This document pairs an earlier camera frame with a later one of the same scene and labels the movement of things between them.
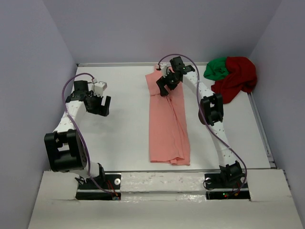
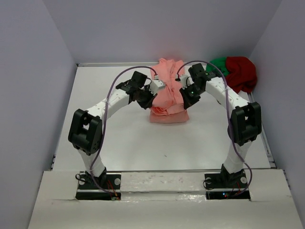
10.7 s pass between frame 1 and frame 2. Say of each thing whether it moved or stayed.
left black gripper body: moved
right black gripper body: moved
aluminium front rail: stayed
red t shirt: stayed
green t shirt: stayed
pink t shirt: moved
